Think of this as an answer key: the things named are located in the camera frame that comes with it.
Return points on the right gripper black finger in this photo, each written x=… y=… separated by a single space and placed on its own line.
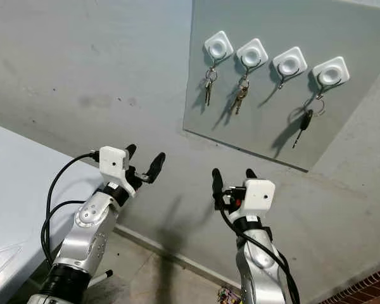
x=251 y=174
x=218 y=187

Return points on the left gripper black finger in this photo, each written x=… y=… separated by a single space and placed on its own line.
x=131 y=149
x=157 y=167

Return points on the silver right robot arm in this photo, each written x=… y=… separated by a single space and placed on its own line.
x=256 y=263

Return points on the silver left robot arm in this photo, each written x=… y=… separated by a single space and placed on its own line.
x=88 y=218

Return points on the brass key bunch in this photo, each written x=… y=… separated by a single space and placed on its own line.
x=239 y=98

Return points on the silver key bunch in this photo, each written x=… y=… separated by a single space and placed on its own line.
x=208 y=92

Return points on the small multicoloured object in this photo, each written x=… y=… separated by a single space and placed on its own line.
x=229 y=295

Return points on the white rod black tip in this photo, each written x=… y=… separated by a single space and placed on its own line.
x=100 y=277

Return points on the white plastic table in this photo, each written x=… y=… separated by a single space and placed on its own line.
x=12 y=202

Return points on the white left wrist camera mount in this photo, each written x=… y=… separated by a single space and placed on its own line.
x=113 y=162

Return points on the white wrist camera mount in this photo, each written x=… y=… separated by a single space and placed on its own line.
x=258 y=196
x=113 y=162

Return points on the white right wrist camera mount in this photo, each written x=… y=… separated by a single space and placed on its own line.
x=258 y=196

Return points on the grey wall board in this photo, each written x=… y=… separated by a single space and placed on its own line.
x=259 y=126

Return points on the white square wall hook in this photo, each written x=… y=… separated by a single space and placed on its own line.
x=290 y=63
x=252 y=54
x=330 y=73
x=218 y=45

